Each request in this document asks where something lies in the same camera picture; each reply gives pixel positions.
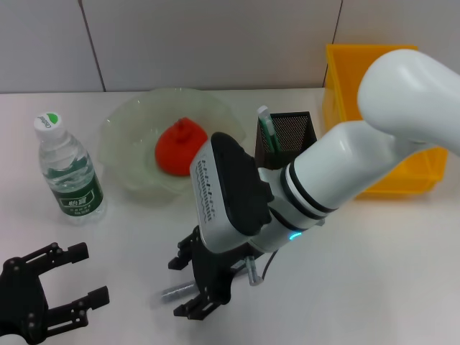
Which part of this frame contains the grey marker pen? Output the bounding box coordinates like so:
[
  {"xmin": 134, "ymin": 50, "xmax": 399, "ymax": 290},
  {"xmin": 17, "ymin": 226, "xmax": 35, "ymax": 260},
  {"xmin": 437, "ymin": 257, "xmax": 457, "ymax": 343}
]
[{"xmin": 160, "ymin": 282, "xmax": 197, "ymax": 303}]

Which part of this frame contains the yellow plastic storage bin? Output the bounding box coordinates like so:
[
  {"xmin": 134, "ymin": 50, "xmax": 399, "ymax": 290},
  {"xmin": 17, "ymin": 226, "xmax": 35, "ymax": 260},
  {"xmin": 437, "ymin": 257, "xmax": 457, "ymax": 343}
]
[{"xmin": 325, "ymin": 43, "xmax": 449, "ymax": 201}]

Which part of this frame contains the clear glass fruit plate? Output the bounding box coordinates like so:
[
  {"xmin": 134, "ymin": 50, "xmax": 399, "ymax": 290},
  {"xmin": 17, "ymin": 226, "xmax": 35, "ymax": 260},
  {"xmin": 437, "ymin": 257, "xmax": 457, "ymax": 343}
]
[{"xmin": 97, "ymin": 88, "xmax": 247, "ymax": 197}]

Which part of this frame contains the clear water bottle green label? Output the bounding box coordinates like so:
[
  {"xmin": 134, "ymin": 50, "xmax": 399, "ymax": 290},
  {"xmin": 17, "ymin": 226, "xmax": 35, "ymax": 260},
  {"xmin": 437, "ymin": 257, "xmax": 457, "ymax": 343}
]
[{"xmin": 32, "ymin": 111, "xmax": 108, "ymax": 226}]

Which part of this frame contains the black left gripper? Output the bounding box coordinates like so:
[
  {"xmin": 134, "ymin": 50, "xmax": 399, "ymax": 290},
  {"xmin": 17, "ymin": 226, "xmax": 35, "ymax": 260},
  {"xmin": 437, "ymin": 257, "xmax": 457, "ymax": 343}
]
[{"xmin": 0, "ymin": 241, "xmax": 111, "ymax": 345}]

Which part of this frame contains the black mesh pen holder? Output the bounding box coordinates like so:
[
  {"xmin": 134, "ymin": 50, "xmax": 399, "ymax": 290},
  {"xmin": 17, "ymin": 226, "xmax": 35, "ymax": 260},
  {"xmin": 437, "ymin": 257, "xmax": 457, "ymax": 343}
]
[{"xmin": 254, "ymin": 111, "xmax": 319, "ymax": 170}]

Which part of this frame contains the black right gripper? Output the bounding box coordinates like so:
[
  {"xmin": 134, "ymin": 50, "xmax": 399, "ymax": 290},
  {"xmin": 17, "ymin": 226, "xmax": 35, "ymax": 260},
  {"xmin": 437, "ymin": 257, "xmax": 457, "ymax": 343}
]
[{"xmin": 167, "ymin": 226, "xmax": 265, "ymax": 321}]

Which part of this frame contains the green pen white cap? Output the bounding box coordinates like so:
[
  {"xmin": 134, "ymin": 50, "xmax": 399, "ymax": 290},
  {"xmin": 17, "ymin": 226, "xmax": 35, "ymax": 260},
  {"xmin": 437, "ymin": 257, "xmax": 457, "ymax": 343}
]
[{"xmin": 257, "ymin": 105, "xmax": 283, "ymax": 155}]

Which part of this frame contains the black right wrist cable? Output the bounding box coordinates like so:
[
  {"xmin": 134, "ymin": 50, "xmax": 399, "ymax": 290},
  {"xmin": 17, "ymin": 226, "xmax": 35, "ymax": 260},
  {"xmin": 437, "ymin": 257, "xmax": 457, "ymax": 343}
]
[{"xmin": 235, "ymin": 249, "xmax": 280, "ymax": 287}]

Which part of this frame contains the red knitted toy orange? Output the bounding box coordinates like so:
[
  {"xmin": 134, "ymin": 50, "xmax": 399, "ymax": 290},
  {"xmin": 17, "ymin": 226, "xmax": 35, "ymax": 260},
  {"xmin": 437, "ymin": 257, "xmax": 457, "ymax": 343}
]
[{"xmin": 154, "ymin": 117, "xmax": 209, "ymax": 177}]

